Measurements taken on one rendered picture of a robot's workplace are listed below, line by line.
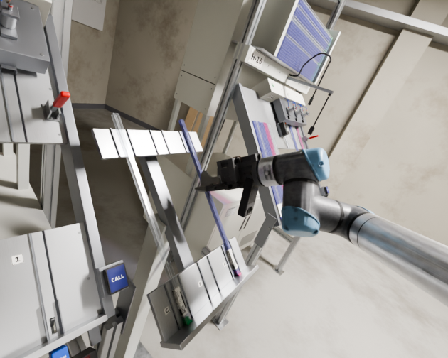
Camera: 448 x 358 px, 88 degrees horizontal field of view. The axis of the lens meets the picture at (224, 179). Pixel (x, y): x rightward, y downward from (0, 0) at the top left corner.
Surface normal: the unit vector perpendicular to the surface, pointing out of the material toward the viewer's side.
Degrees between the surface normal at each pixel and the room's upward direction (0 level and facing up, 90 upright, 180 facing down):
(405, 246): 66
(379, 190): 90
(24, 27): 43
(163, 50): 90
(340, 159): 90
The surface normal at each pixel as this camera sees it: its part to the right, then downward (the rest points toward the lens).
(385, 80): -0.32, 0.28
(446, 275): -0.87, -0.43
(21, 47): 0.72, -0.29
